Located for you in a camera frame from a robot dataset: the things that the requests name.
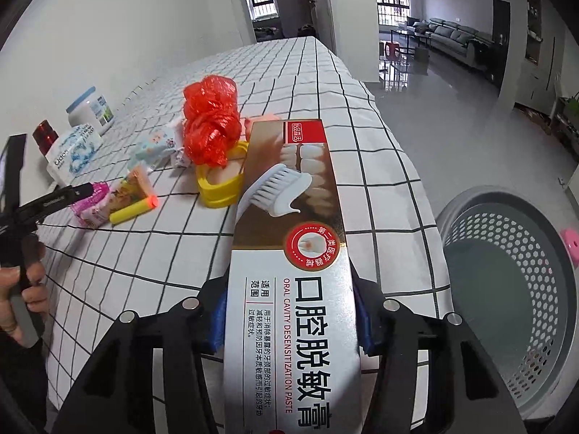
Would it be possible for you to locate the pink plastic stool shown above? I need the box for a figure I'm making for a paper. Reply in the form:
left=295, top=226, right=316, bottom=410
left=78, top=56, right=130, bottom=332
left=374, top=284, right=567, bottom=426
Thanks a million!
left=560, top=230, right=579, bottom=267

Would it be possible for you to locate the white jar with blue lid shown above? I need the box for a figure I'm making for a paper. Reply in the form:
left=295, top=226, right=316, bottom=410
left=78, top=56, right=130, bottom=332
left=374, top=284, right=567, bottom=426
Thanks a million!
left=66, top=86, right=115, bottom=135

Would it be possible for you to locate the pink packet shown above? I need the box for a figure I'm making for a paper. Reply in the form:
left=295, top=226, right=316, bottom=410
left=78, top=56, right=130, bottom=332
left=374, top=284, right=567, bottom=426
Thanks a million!
left=71, top=182, right=111, bottom=229

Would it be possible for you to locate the grey sofa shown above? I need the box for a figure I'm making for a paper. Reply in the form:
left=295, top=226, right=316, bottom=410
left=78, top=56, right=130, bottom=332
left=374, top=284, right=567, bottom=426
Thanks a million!
left=407, top=17, right=494, bottom=71

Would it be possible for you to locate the dark door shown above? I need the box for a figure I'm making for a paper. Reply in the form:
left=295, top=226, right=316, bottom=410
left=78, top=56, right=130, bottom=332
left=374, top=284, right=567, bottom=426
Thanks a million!
left=492, top=0, right=512, bottom=91

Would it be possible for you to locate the red can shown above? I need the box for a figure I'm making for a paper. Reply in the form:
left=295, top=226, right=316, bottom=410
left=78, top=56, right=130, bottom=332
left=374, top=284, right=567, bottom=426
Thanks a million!
left=33, top=120, right=59, bottom=157

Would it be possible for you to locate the light blue tissue packet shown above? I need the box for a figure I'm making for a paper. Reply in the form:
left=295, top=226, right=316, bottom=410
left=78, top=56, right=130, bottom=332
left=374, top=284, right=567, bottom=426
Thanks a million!
left=128, top=133, right=172, bottom=173

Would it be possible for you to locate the person's left forearm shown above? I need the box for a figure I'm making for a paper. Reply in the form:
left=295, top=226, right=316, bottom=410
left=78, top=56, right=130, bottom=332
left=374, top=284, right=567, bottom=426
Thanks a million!
left=0, top=335, right=50, bottom=434

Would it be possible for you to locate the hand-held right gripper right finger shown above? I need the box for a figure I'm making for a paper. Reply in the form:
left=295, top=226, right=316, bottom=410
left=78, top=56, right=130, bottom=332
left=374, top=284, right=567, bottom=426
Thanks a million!
left=350, top=267, right=528, bottom=434

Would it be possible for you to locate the tall shelf cabinet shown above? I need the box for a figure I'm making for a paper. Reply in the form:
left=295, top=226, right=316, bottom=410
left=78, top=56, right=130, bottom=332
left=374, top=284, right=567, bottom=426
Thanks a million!
left=516, top=0, right=562, bottom=114

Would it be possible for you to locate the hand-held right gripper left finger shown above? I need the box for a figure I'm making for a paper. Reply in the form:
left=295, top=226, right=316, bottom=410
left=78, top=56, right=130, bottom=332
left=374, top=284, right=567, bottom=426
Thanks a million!
left=52, top=276, right=229, bottom=434

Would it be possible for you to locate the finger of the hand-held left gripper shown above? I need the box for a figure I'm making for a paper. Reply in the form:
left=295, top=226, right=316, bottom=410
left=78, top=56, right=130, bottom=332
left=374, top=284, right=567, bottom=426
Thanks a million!
left=11, top=182, right=96, bottom=224

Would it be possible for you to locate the white checked tablecloth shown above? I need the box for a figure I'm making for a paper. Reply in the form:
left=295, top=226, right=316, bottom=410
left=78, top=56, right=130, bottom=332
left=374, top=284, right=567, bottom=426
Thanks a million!
left=34, top=36, right=453, bottom=434

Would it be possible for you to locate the peach plastic object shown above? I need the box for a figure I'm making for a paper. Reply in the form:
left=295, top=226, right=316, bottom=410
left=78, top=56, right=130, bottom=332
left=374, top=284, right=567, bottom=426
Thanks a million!
left=243, top=114, right=280, bottom=142

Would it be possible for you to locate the person's left hand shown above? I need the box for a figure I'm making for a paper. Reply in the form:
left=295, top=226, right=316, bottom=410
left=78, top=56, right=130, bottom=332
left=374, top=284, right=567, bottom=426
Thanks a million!
left=0, top=241, right=50, bottom=346

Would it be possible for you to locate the grey perforated plastic basket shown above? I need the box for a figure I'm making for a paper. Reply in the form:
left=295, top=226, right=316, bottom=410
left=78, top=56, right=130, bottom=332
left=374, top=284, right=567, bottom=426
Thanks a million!
left=435, top=185, right=577, bottom=421

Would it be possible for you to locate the red plastic bag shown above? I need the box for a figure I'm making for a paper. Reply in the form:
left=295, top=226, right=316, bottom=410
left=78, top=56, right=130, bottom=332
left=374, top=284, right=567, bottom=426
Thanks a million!
left=183, top=76, right=242, bottom=168

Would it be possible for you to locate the white floral tissue packet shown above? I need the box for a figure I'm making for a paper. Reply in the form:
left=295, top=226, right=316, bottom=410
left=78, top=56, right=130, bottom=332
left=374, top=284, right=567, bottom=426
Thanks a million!
left=165, top=120, right=200, bottom=169

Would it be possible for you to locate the white blue wipes packet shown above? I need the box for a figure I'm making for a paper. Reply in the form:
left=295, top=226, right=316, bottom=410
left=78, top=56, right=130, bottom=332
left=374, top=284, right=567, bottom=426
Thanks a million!
left=45, top=124, right=102, bottom=187

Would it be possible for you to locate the yellow tube with orange cap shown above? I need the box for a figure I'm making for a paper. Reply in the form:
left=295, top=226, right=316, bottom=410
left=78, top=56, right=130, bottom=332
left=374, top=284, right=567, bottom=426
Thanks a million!
left=110, top=194, right=158, bottom=226

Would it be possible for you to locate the silver brown toothpaste box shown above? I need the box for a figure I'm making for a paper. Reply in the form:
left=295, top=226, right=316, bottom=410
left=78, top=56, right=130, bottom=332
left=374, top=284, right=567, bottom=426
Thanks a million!
left=224, top=119, right=363, bottom=434

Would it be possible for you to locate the yellow round container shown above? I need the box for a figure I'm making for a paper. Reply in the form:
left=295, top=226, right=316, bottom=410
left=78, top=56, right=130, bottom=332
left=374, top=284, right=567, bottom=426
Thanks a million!
left=195, top=141, right=250, bottom=209

